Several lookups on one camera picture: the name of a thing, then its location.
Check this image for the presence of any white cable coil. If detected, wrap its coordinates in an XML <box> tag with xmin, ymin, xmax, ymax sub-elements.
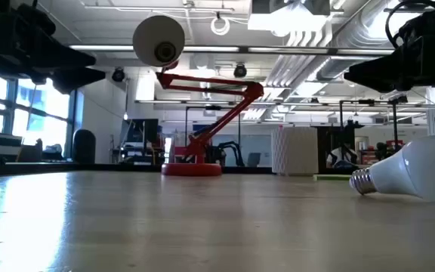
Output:
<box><xmin>210</xmin><ymin>17</ymin><xmax>231</xmax><ymax>37</ymax></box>

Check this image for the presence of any person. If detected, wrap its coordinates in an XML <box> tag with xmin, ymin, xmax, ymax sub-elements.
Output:
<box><xmin>325</xmin><ymin>145</ymin><xmax>358</xmax><ymax>169</ymax></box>

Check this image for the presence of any black rounded chair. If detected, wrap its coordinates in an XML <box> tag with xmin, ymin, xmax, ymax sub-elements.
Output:
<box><xmin>72</xmin><ymin>128</ymin><xmax>97</xmax><ymax>165</ymax></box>

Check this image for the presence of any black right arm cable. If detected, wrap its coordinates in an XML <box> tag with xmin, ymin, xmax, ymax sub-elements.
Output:
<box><xmin>385</xmin><ymin>0</ymin><xmax>435</xmax><ymax>49</ymax></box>

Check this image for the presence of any black metal stand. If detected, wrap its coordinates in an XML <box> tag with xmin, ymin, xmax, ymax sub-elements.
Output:
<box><xmin>339</xmin><ymin>96</ymin><xmax>409</xmax><ymax>152</ymax></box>

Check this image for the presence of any green sticky note pad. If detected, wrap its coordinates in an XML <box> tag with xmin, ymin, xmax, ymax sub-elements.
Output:
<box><xmin>313</xmin><ymin>174</ymin><xmax>351</xmax><ymax>181</ymax></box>

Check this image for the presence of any silver ventilation duct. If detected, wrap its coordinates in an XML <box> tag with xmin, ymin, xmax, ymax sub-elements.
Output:
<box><xmin>242</xmin><ymin>0</ymin><xmax>403</xmax><ymax>122</ymax></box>

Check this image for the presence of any white lightbulb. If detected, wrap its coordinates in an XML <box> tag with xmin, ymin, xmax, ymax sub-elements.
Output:
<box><xmin>349</xmin><ymin>134</ymin><xmax>435</xmax><ymax>203</ymax></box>

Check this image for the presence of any white lattice pen cup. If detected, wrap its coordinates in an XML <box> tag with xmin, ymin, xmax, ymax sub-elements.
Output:
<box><xmin>271</xmin><ymin>126</ymin><xmax>319</xmax><ymax>177</ymax></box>

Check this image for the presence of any black ceiling spotlight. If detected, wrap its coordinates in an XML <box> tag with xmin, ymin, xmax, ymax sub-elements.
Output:
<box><xmin>111</xmin><ymin>66</ymin><xmax>126</xmax><ymax>83</ymax></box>
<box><xmin>233</xmin><ymin>63</ymin><xmax>248</xmax><ymax>79</ymax></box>

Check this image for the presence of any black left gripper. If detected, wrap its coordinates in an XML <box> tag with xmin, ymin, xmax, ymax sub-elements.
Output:
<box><xmin>0</xmin><ymin>0</ymin><xmax>106</xmax><ymax>95</ymax></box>

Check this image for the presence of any long ceiling light strip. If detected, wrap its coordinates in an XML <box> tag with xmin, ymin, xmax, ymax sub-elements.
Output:
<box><xmin>69</xmin><ymin>45</ymin><xmax>395</xmax><ymax>54</ymax></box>

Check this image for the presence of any large glass window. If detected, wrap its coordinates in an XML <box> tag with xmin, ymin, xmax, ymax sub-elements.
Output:
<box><xmin>0</xmin><ymin>73</ymin><xmax>71</xmax><ymax>158</ymax></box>

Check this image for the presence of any black aluminium table frame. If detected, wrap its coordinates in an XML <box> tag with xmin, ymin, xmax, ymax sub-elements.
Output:
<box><xmin>0</xmin><ymin>161</ymin><xmax>354</xmax><ymax>177</ymax></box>

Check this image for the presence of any red desk lamp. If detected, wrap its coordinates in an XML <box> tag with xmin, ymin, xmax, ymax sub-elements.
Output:
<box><xmin>132</xmin><ymin>14</ymin><xmax>264</xmax><ymax>178</ymax></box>

